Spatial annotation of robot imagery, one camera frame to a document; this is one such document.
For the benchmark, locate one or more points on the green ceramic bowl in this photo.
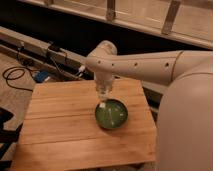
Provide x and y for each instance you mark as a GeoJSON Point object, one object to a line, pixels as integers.
{"type": "Point", "coordinates": [111, 114]}

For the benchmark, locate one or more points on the metal window frame rail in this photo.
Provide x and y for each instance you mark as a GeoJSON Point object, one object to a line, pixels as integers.
{"type": "Point", "coordinates": [187, 21]}

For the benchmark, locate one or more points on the wooden table board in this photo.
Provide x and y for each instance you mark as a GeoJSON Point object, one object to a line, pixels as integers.
{"type": "Point", "coordinates": [59, 132]}

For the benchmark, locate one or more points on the blue box on floor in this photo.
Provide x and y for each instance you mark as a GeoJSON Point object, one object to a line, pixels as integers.
{"type": "Point", "coordinates": [41, 76]}

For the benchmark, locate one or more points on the white plastic bottle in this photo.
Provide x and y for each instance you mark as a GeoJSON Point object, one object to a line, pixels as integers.
{"type": "Point", "coordinates": [103, 100]}

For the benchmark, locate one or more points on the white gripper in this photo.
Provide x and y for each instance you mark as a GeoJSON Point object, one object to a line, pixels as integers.
{"type": "Point", "coordinates": [104, 84]}

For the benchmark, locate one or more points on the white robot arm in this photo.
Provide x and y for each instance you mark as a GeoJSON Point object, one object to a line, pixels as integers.
{"type": "Point", "coordinates": [185, 117]}

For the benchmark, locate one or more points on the black chair base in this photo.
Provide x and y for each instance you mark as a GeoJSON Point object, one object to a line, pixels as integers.
{"type": "Point", "coordinates": [7, 137]}

